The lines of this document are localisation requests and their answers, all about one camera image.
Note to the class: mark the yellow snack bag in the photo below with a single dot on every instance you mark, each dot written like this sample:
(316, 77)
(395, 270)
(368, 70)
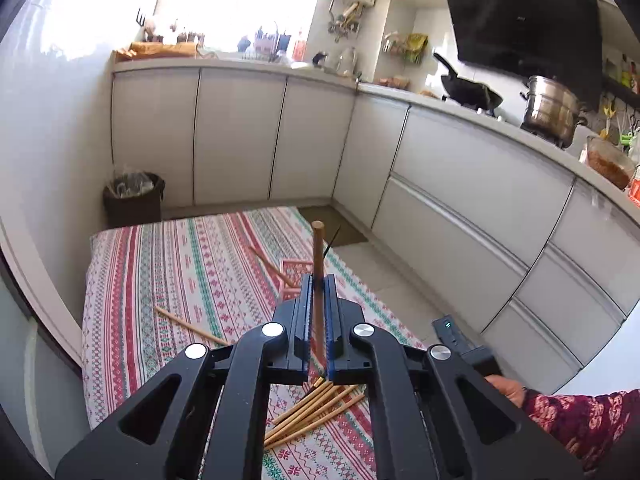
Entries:
(416, 47)

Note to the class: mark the light wooden chopstick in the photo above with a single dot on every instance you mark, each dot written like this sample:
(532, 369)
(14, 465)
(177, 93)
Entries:
(265, 260)
(190, 325)

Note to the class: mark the patterned striped tablecloth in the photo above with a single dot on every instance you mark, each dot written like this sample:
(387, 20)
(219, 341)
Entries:
(200, 270)

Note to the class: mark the black chopstick with gold band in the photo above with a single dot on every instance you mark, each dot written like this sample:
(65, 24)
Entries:
(332, 243)

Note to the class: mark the white kitchen cabinets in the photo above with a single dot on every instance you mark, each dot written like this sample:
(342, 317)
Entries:
(235, 135)

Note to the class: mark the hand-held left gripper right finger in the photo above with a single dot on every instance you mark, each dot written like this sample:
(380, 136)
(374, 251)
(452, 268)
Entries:
(329, 340)

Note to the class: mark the pink perforated utensil holder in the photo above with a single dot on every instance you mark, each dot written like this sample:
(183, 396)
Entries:
(291, 272)

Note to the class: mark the dish rack with utensils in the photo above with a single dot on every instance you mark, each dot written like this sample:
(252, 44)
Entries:
(272, 42)

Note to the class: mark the brown trash bin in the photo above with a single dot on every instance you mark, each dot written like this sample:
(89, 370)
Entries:
(135, 207)

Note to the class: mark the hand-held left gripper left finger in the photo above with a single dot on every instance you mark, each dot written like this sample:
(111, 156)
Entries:
(303, 355)

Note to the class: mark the brown floor mat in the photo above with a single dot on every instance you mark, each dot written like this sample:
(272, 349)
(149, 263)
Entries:
(350, 232)

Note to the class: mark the black wok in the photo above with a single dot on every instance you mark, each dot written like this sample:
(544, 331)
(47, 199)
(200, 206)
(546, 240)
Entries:
(470, 92)

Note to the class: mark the stainless steel pot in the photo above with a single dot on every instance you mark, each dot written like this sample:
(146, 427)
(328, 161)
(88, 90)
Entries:
(550, 107)

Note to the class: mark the glass bowl with food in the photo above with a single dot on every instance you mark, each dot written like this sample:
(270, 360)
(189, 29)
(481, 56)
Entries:
(607, 162)

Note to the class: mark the clear plastic bin bag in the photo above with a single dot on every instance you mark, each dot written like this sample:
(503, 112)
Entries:
(130, 182)

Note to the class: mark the black range hood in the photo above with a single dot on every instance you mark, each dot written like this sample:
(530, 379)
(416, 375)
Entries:
(525, 20)

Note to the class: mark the red bottle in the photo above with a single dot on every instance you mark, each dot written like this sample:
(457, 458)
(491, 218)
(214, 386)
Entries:
(299, 46)

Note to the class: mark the brown wooden chopstick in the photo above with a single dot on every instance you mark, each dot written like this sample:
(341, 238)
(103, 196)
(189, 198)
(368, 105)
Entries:
(318, 260)

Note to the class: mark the clear water jug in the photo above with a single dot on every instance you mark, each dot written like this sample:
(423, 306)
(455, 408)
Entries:
(348, 61)

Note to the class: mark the bunch of wooden chopsticks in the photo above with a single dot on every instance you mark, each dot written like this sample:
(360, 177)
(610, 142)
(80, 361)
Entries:
(310, 417)

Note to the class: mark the person's right forearm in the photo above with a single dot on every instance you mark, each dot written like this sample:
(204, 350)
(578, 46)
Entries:
(575, 420)

